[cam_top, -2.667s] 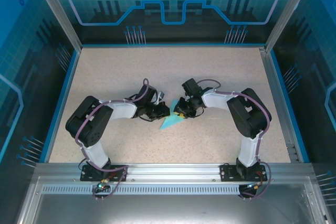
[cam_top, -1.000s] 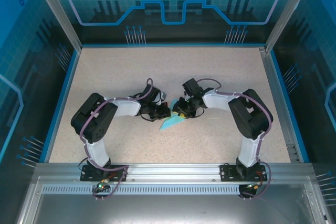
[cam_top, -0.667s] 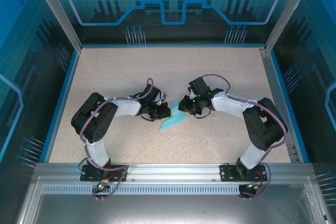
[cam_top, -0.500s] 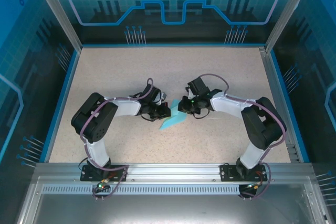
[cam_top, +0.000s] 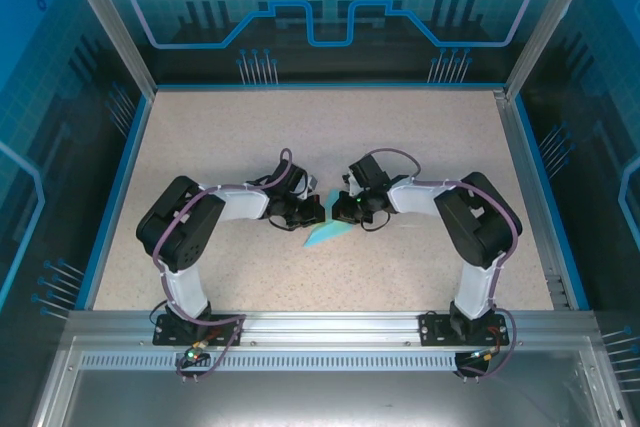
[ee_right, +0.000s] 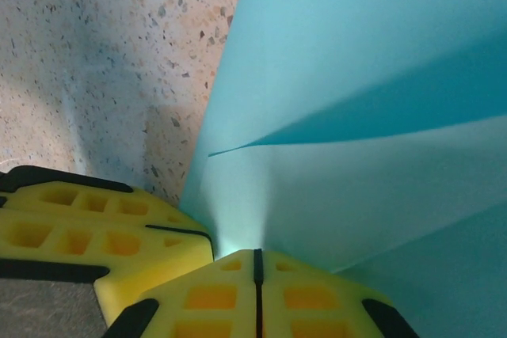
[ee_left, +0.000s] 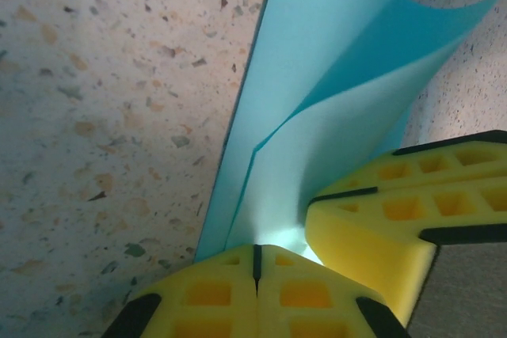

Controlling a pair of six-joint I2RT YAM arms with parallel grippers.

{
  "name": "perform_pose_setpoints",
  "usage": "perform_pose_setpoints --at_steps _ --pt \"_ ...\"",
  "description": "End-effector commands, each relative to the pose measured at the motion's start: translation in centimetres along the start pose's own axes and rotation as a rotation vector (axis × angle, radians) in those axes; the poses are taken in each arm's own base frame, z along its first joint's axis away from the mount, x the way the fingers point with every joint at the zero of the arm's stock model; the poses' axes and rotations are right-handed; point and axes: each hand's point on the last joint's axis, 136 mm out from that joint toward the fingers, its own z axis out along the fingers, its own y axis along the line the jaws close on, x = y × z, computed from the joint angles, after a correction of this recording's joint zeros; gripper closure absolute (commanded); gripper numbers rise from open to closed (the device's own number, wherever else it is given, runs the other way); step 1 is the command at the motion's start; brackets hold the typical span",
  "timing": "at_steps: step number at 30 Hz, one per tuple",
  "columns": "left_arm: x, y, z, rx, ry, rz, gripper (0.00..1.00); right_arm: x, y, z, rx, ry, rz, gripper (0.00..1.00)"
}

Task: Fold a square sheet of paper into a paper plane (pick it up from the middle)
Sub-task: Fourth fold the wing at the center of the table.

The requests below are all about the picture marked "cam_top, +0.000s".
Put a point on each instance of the aluminium mounting rail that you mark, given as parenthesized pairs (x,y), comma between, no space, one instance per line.
(325,328)

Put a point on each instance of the aluminium side rail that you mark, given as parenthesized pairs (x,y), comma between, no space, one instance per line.
(520,172)

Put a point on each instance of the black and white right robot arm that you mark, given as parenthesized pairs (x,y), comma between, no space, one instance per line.
(475,222)

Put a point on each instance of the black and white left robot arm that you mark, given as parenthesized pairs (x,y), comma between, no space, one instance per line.
(180,232)

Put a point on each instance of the light blue cloth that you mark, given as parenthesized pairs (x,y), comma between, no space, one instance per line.
(327,233)

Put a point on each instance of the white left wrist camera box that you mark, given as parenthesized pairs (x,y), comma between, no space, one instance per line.
(311,184)

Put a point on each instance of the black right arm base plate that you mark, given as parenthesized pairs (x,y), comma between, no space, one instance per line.
(435,329)

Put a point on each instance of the steel sheet cover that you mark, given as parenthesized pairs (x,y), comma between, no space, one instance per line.
(325,399)

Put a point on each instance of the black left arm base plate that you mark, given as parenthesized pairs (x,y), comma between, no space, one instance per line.
(167,334)

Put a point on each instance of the aluminium frame post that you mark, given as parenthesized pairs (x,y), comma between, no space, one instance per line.
(112,27)
(547,27)

